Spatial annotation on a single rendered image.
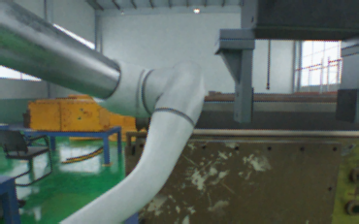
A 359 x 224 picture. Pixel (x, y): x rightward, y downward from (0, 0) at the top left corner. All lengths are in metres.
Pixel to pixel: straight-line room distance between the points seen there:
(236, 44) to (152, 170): 0.25
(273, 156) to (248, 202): 0.17
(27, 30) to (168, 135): 0.28
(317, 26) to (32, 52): 0.38
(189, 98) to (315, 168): 0.48
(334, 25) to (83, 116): 3.77
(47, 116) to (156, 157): 4.01
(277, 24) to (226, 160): 0.45
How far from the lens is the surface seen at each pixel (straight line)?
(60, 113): 4.14
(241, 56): 0.21
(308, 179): 0.71
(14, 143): 3.52
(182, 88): 0.39
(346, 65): 0.29
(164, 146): 0.35
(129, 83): 0.44
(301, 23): 0.23
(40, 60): 0.36
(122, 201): 0.34
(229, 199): 0.65
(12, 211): 2.28
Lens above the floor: 1.37
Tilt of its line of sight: 6 degrees down
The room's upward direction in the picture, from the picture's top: straight up
